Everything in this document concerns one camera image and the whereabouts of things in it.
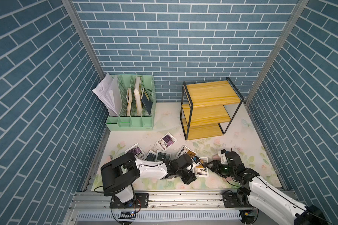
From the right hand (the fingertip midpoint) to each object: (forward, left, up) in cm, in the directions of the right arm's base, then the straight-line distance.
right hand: (208, 167), depth 83 cm
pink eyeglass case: (+7, -5, 0) cm, 9 cm away
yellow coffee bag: (+10, +14, -1) cm, 18 cm away
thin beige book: (+34, +54, +19) cm, 67 cm away
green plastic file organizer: (+27, +61, +3) cm, 67 cm away
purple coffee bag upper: (+16, +28, -1) cm, 32 cm away
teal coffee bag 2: (+6, +30, 0) cm, 30 cm away
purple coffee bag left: (+7, +46, -1) cm, 46 cm away
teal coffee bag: (+5, +36, -1) cm, 36 cm away
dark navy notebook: (+47, +47, +6) cm, 67 cm away
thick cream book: (+36, +49, +16) cm, 63 cm away
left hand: (-7, +7, -1) cm, 10 cm away
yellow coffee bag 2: (-1, +5, 0) cm, 5 cm away
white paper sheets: (+33, +65, +28) cm, 78 cm away
